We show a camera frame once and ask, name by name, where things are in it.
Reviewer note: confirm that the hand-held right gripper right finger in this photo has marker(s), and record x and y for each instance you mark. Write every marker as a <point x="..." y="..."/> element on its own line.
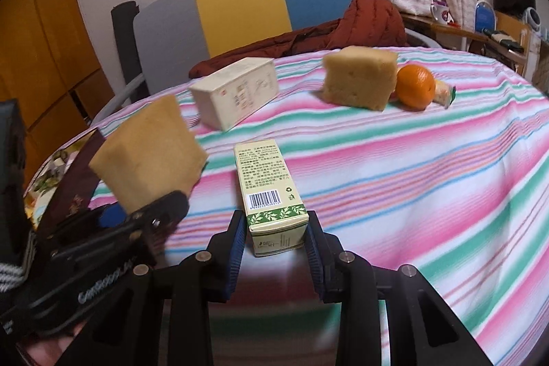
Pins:
<point x="313" y="259"/>

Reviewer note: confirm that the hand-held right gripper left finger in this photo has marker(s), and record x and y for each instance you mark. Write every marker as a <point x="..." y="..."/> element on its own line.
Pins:
<point x="233" y="259"/>

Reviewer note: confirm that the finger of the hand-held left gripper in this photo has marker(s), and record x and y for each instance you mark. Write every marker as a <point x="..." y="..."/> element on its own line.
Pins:
<point x="167" y="209"/>
<point x="112" y="216"/>

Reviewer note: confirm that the yellow sponge block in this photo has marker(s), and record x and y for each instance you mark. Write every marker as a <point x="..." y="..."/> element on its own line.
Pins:
<point x="146" y="156"/>
<point x="356" y="78"/>

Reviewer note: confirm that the green cream cardboard box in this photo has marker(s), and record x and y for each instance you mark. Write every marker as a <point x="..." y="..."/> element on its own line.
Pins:
<point x="266" y="186"/>

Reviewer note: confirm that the person's left hand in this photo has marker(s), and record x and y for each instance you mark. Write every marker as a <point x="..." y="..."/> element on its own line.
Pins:
<point x="47" y="349"/>

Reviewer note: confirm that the striped pink green tablecloth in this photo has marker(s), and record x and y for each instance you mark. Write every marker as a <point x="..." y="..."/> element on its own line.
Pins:
<point x="407" y="177"/>

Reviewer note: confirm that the wooden wardrobe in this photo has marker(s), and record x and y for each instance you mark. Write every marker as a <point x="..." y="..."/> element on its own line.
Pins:
<point x="51" y="48"/>

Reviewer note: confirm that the orange fruit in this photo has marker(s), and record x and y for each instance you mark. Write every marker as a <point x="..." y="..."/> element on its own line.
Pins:
<point x="415" y="87"/>

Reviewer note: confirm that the yellow snack packet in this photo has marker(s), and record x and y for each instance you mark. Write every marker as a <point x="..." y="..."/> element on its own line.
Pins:
<point x="444" y="93"/>

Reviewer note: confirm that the grey yellow blue chair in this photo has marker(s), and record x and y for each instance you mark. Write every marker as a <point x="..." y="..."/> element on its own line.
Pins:
<point x="240" y="6"/>

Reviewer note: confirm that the red-brown padded jacket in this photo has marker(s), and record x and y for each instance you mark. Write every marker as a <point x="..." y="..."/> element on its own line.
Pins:
<point x="373" y="23"/>

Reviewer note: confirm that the wooden desk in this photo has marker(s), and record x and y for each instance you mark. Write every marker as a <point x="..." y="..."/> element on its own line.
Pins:
<point x="467" y="33"/>

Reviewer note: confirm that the white printed mug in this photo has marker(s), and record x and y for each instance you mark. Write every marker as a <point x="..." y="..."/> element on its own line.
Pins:
<point x="441" y="12"/>

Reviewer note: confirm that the dark bottle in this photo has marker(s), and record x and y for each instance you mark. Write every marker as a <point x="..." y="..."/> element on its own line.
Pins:
<point x="502" y="39"/>

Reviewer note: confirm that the blue white round object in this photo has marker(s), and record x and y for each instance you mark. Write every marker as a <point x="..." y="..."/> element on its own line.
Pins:
<point x="485" y="16"/>

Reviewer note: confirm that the white round gadget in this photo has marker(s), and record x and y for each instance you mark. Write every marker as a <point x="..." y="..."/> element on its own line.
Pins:
<point x="532" y="18"/>

